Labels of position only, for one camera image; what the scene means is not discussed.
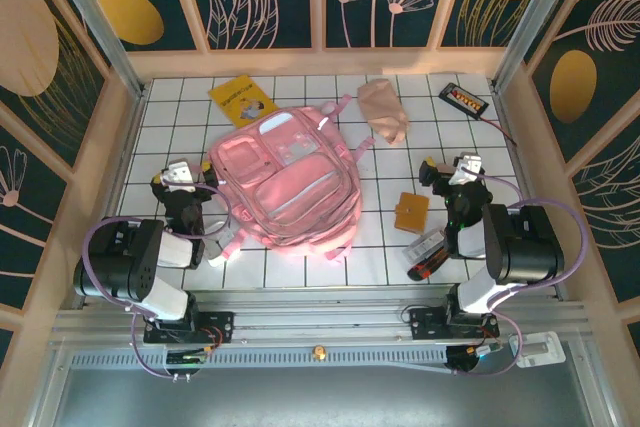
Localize small grey labelled box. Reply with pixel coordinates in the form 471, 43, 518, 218
403, 227, 444, 264

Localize beige pencil case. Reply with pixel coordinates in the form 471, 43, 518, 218
356, 77, 410, 147

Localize yellow cartoon book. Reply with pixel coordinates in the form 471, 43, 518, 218
208, 74, 278, 131

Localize pink backpack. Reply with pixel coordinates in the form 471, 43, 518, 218
207, 94, 376, 263

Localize white square alarm clock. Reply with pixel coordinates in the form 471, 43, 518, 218
203, 220, 239, 268

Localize black charger board orange connectors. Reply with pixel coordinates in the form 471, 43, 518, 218
438, 82, 490, 121

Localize orange black utility knife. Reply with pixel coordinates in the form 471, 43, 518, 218
407, 244, 451, 282

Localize black controller module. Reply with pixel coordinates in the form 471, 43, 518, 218
446, 343, 506, 377
164, 344, 221, 382

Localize grey metal sheet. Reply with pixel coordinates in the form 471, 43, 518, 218
49, 366, 601, 427

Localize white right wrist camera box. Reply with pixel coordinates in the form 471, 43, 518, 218
452, 152, 485, 187

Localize thin red black wire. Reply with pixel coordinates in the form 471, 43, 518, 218
477, 114, 519, 146

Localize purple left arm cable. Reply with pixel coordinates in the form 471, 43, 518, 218
82, 184, 234, 379

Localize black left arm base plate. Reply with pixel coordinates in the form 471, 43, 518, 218
143, 310, 235, 346

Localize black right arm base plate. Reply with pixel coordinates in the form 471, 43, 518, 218
408, 305, 501, 343

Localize aluminium frame post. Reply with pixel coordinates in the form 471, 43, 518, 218
42, 0, 147, 99
492, 0, 571, 93

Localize white plastic bracket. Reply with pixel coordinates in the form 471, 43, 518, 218
509, 330, 567, 369

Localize aluminium mounting rail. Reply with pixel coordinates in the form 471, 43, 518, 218
52, 289, 594, 348

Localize grey slotted cable duct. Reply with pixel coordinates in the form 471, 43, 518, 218
69, 346, 451, 371

